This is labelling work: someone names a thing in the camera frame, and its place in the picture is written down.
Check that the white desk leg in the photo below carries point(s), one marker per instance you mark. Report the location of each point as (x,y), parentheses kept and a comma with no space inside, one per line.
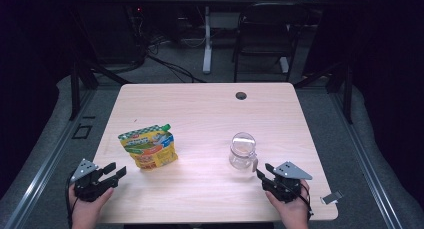
(207,39)

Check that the black metal stand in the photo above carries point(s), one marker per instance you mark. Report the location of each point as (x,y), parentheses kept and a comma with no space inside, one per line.
(76,89)
(347,92)

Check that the yellow seasoning pouch green cap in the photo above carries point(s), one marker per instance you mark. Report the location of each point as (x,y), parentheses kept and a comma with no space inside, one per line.
(151,149)

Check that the grey tape strip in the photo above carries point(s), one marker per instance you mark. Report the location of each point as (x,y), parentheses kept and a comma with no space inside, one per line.
(331,197)

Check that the person's right hand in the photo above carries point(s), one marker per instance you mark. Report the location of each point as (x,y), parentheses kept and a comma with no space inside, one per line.
(295,210)

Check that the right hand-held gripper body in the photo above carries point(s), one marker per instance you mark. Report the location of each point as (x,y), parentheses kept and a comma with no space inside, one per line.
(288,182)

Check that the aluminium floor rail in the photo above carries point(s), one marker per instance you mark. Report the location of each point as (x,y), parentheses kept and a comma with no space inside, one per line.
(366,162)
(43,169)

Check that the short white desk foot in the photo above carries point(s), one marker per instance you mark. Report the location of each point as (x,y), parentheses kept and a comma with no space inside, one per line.
(284,65)

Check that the person's left hand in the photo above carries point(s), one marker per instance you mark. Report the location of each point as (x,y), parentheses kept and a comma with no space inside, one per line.
(85,210)

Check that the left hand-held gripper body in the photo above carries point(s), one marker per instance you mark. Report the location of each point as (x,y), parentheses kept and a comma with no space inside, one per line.
(87,185)

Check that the black folding chair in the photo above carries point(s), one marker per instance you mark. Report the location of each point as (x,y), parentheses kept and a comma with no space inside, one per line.
(266,32)

